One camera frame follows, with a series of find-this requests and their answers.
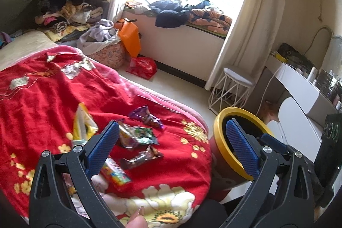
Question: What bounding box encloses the red colourful candy tube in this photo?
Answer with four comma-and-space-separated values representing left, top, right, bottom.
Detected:
101, 157, 131, 186

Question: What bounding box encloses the yellow white snack bag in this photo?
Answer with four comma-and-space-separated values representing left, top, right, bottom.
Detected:
72, 103, 99, 141

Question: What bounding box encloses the yellow rimmed black trash bin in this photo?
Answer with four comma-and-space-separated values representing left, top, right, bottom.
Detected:
209, 107, 273, 190

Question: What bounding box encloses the person's left hand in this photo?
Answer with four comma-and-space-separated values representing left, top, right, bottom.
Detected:
125, 207, 148, 228

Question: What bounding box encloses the green dark snack wrapper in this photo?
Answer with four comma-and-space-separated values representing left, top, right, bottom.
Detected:
118, 122, 159, 149

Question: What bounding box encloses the brown snack wrapper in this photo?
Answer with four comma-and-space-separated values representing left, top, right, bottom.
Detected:
120, 145, 164, 169

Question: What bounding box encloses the purple snack wrapper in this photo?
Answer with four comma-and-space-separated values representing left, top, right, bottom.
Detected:
129, 105, 164, 129

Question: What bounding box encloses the red floral quilt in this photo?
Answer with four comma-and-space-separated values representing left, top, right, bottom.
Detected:
1, 47, 212, 227

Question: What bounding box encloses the white dressing table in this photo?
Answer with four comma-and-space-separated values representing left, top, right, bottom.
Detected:
265, 54, 337, 138

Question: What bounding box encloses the red plastic bag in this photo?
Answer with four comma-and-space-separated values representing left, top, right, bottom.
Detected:
126, 57, 157, 80

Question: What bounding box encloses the floral fabric basket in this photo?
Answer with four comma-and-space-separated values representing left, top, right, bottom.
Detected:
89, 42, 126, 69

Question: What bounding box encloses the cream window curtain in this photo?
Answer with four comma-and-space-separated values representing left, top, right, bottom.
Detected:
205, 0, 286, 90

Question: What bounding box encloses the dark green bag on table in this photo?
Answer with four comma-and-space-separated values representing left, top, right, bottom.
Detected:
277, 43, 314, 72

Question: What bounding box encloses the lilac garment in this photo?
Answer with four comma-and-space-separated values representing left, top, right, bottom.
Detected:
77, 19, 121, 56

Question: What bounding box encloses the orange plastic bag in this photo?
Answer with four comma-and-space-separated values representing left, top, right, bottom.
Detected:
114, 18, 141, 58

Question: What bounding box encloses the orange patterned blanket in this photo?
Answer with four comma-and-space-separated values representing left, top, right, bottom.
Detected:
188, 9, 232, 35

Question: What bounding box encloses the pile of clothes on bed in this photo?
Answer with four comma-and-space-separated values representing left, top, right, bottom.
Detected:
35, 0, 109, 44

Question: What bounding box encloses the dark blue jacket on sill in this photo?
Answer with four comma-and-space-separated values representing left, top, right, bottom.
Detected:
148, 0, 210, 28

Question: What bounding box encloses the white power cable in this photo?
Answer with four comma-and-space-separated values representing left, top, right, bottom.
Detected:
254, 64, 281, 116

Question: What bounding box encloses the white wire frame stool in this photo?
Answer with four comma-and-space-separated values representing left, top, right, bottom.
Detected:
208, 65, 256, 115

